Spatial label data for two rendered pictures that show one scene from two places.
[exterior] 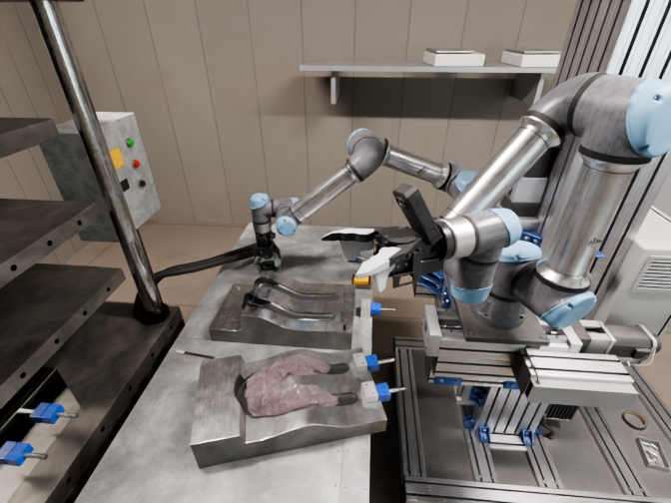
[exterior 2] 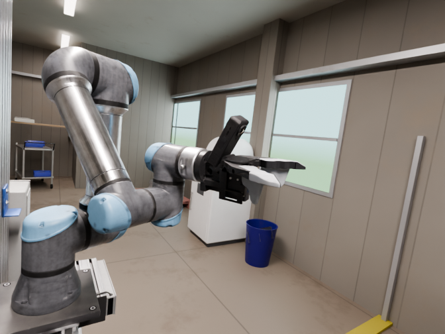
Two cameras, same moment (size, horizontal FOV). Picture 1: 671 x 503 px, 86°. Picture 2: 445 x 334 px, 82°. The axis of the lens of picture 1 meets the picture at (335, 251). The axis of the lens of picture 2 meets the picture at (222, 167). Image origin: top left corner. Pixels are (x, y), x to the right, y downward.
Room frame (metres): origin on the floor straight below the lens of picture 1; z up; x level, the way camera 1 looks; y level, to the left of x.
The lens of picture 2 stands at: (0.87, 0.27, 1.51)
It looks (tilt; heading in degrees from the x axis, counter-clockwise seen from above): 7 degrees down; 232
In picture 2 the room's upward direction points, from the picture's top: 6 degrees clockwise
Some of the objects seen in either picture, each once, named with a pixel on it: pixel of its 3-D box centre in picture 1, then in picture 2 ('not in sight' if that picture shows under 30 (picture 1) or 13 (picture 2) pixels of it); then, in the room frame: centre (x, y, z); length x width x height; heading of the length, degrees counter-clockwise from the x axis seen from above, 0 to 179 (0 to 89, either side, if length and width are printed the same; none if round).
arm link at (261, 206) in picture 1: (261, 208); not in sight; (1.32, 0.30, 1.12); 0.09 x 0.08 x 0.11; 98
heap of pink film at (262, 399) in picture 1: (290, 382); not in sight; (0.66, 0.13, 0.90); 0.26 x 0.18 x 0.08; 102
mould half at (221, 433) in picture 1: (290, 394); not in sight; (0.66, 0.13, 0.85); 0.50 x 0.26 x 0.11; 102
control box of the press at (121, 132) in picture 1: (147, 287); not in sight; (1.30, 0.86, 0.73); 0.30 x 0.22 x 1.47; 175
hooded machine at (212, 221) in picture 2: not in sight; (223, 187); (-1.49, -2.63, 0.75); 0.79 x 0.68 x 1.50; 177
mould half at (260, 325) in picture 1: (287, 306); not in sight; (1.02, 0.18, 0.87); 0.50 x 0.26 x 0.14; 85
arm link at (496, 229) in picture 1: (485, 232); (170, 161); (0.59, -0.28, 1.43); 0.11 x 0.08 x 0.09; 111
